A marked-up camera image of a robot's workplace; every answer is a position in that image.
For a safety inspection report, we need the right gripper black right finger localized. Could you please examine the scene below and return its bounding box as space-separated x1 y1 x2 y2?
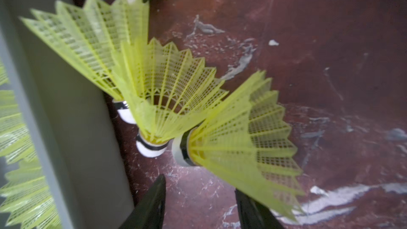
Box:
235 189 284 229

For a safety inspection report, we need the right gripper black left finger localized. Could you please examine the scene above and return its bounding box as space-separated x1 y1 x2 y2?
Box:
119 175 166 229

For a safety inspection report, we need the green shuttlecock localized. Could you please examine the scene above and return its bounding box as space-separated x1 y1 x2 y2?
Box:
112 38 228 158
1 90 38 164
172 71 304 221
20 0 149 124
0 60 10 85
1 159 63 229

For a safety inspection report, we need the grey plastic tray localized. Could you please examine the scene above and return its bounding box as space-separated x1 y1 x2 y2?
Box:
1 0 134 229

